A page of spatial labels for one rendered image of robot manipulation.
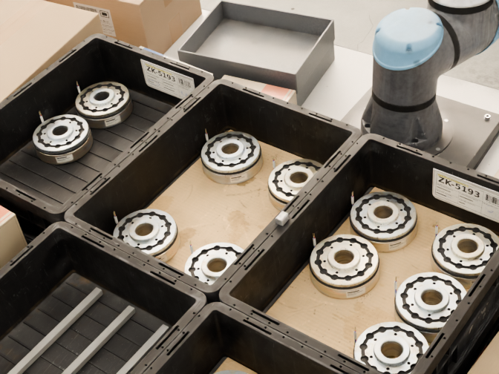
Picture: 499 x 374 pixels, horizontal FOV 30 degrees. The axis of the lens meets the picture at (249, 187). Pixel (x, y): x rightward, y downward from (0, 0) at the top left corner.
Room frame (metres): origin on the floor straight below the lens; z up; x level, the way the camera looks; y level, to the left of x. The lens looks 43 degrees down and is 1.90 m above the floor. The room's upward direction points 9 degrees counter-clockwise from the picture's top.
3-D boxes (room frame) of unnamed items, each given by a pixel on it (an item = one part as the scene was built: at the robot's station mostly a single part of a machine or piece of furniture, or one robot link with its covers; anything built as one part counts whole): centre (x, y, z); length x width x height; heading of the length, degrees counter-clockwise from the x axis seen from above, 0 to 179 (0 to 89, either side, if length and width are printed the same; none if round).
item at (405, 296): (0.82, -0.23, 0.86); 0.10 x 0.10 x 0.01
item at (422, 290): (0.82, -0.23, 0.86); 0.05 x 0.05 x 0.01
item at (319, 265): (0.92, -0.12, 0.86); 0.10 x 0.10 x 0.01
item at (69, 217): (1.08, 0.05, 0.92); 0.40 x 0.30 x 0.02; 138
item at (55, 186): (1.28, 0.27, 0.87); 0.40 x 0.30 x 0.11; 138
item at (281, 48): (1.63, -0.06, 0.77); 0.27 x 0.20 x 0.05; 58
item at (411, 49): (1.33, -0.31, 0.91); 0.13 x 0.12 x 0.14; 124
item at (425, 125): (1.32, -0.30, 0.80); 0.15 x 0.15 x 0.10
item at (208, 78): (1.28, 0.27, 0.92); 0.40 x 0.30 x 0.02; 138
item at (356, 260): (0.92, -0.12, 0.86); 0.05 x 0.05 x 0.01
